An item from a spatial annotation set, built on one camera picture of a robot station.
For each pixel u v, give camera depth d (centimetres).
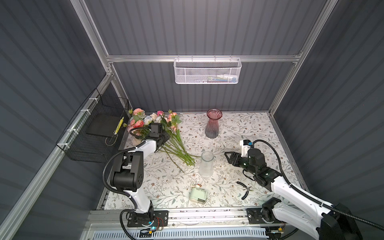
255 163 63
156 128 77
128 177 48
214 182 85
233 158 73
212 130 111
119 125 76
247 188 83
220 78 91
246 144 74
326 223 40
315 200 45
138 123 96
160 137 83
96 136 73
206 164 77
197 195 77
